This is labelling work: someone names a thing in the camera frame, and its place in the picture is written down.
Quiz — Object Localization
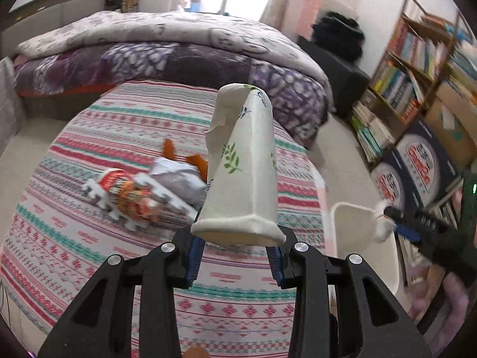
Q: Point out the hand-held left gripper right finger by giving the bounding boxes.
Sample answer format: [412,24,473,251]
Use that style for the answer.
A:
[266,227,435,358]

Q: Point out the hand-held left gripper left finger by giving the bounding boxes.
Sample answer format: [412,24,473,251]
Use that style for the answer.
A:
[37,227,206,358]

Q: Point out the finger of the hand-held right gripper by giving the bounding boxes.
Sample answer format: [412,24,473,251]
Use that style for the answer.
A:
[394,224,425,245]
[383,206,450,236]

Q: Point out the white tissue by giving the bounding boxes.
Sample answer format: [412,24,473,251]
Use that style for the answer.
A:
[373,200,399,243]

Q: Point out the white plastic bin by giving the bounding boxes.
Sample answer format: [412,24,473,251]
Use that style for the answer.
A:
[331,201,403,294]

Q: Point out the white foam puzzle mat piece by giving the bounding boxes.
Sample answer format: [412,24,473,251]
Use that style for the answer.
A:
[84,173,199,232]

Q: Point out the grey white wrapper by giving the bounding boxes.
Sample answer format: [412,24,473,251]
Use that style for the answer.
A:
[148,157,208,206]

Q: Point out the red orange snack packet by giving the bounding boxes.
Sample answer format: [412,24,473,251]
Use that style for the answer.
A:
[97,169,159,225]

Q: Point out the crushed leaf-print paper cup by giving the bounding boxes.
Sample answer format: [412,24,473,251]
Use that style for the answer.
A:
[190,83,287,247]

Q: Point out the pink foam floor mat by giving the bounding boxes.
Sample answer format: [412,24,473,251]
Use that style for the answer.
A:
[315,177,338,258]

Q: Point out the brown cardboard box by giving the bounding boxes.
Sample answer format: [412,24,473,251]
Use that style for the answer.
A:
[423,82,477,174]

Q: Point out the striped patterned blanket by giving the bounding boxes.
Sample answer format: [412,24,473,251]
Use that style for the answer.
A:
[0,80,329,358]

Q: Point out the row of books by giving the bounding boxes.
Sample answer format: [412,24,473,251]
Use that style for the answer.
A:
[350,15,477,161]

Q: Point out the black cabinet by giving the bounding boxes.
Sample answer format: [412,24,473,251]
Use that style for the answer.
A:
[298,40,371,114]

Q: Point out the wooden bookshelf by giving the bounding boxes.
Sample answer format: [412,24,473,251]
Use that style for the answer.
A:
[348,0,477,166]

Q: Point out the black bag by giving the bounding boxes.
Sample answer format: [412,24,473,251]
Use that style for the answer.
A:
[310,11,365,61]

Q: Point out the pink cabinet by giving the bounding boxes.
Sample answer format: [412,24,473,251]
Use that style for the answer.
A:
[297,0,329,42]

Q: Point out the grey fabric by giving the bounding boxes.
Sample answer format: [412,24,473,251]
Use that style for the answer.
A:
[0,56,27,153]

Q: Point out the grey padded headboard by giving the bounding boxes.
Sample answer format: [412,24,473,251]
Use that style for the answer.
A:
[0,0,109,58]

